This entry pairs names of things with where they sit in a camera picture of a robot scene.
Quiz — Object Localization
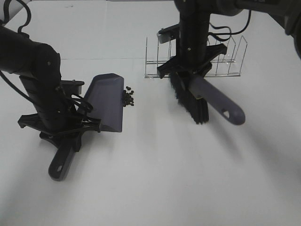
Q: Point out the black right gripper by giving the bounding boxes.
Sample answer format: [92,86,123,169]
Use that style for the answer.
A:
[157,0,227,79]

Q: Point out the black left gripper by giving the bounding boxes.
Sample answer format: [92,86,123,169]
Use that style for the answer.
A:
[17,76,101,147]

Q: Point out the grey hand brush black bristles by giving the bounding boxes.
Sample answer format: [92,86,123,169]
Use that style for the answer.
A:
[170,73,246,125]

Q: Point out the grey plastic dustpan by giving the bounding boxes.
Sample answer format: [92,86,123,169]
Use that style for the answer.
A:
[48,73,124,181]

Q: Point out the pile of coffee beans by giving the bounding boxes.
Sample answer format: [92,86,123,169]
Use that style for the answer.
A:
[122,86,135,107]

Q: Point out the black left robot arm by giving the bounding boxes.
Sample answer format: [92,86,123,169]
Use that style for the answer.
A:
[0,27,101,152]

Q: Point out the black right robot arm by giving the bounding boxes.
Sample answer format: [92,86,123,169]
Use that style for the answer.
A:
[157,0,301,78]

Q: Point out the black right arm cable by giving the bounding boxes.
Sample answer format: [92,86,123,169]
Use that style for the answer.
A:
[206,9,252,40]

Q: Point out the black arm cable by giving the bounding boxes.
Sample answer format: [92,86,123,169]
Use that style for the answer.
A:
[0,0,32,104]
[206,9,252,40]

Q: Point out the chrome wire dish rack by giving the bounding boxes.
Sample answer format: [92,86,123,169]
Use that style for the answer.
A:
[144,35,248,79]

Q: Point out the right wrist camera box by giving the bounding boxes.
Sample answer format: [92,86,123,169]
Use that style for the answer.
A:
[157,24,180,44]

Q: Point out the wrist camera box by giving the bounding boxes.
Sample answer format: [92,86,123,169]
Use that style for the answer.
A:
[61,80,85,96]
[157,24,180,44]

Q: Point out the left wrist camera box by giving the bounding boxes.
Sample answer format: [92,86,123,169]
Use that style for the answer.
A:
[61,80,85,96]

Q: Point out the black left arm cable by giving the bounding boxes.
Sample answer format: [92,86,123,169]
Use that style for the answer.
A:
[0,0,32,104]

